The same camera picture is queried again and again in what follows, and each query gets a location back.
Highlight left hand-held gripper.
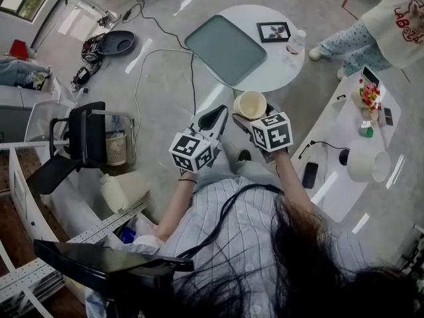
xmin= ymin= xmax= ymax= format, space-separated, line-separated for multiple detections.
xmin=168 ymin=104 xmax=231 ymax=174

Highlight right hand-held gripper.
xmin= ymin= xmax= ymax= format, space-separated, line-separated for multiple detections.
xmin=231 ymin=102 xmax=294 ymax=164

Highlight cream cup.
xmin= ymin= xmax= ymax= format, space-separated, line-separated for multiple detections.
xmin=232 ymin=89 xmax=268 ymax=120

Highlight grey-green rectangular tray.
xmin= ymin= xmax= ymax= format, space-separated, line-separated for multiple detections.
xmin=183 ymin=14 xmax=268 ymax=87

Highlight person's right forearm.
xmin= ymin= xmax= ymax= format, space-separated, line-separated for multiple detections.
xmin=274 ymin=148 xmax=316 ymax=213

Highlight person's left forearm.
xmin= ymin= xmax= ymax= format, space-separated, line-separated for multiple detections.
xmin=154 ymin=172 xmax=200 ymax=242

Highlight person's grey trousers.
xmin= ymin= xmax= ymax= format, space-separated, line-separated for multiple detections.
xmin=197 ymin=133 xmax=283 ymax=192

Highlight round white side table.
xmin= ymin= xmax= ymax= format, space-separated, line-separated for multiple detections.
xmin=204 ymin=4 xmax=306 ymax=95

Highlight clear water bottle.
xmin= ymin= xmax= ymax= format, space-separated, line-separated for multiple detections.
xmin=281 ymin=28 xmax=307 ymax=67

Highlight black phone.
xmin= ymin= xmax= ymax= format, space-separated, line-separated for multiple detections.
xmin=301 ymin=161 xmax=320 ymax=190

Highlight wicker waste basket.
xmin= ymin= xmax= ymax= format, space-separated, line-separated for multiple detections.
xmin=105 ymin=132 xmax=128 ymax=167

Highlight white low cabinet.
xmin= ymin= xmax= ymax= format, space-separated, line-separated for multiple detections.
xmin=290 ymin=74 xmax=402 ymax=225

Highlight cream plastic bin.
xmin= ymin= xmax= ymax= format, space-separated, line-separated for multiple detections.
xmin=99 ymin=170 xmax=150 ymax=215

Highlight flower bouquet in vase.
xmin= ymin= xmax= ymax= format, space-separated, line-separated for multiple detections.
xmin=350 ymin=81 xmax=382 ymax=113

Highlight white lampshade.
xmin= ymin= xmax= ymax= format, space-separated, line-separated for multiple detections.
xmin=346 ymin=150 xmax=393 ymax=184

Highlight tablet with white edge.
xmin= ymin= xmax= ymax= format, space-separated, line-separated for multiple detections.
xmin=360 ymin=65 xmax=381 ymax=87

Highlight white plastic bag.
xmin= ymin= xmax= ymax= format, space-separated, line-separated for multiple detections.
xmin=127 ymin=215 xmax=160 ymax=245

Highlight person's striped shirt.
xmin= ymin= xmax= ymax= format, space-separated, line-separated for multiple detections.
xmin=131 ymin=176 xmax=367 ymax=318

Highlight black oval case shell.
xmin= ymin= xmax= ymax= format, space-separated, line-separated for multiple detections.
xmin=99 ymin=29 xmax=136 ymax=57

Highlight black office chair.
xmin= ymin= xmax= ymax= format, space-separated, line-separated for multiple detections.
xmin=25 ymin=101 xmax=107 ymax=195

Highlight small black device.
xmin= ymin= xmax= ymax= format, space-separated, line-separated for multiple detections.
xmin=72 ymin=66 xmax=92 ymax=91

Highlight blue box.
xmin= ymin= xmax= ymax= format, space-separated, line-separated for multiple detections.
xmin=120 ymin=227 xmax=138 ymax=245

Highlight small wheeled part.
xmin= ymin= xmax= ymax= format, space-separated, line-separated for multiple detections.
xmin=97 ymin=11 xmax=117 ymax=27

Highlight white mesh chair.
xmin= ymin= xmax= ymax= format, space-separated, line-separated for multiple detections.
xmin=24 ymin=97 xmax=80 ymax=146

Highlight black worn rig bar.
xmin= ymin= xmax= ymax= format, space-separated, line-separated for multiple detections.
xmin=32 ymin=238 xmax=195 ymax=279

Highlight white shelf unit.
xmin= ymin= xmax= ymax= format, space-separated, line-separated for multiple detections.
xmin=0 ymin=140 xmax=157 ymax=318

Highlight metal equipment stand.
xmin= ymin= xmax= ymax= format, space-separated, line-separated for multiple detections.
xmin=398 ymin=223 xmax=424 ymax=280

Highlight long black cable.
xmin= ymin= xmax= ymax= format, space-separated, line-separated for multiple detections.
xmin=189 ymin=50 xmax=197 ymax=116

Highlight black lamp cord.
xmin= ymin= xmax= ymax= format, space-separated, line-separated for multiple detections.
xmin=309 ymin=139 xmax=349 ymax=152

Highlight metal tube frame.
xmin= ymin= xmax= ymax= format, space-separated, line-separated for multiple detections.
xmin=90 ymin=109 xmax=137 ymax=169

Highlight white cable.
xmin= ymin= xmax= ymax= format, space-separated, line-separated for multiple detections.
xmin=133 ymin=47 xmax=195 ymax=135

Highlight black picture frame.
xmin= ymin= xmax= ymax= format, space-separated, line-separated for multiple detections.
xmin=256 ymin=21 xmax=293 ymax=44

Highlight black worn cable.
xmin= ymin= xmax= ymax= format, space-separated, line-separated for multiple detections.
xmin=177 ymin=183 xmax=286 ymax=260

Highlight black reel cable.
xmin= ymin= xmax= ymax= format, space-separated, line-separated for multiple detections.
xmin=132 ymin=0 xmax=189 ymax=51

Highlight black device with cables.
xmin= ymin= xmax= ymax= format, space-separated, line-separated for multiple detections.
xmin=80 ymin=34 xmax=107 ymax=63

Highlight perforated metal rail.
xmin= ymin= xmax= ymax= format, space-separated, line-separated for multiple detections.
xmin=65 ymin=201 xmax=147 ymax=245

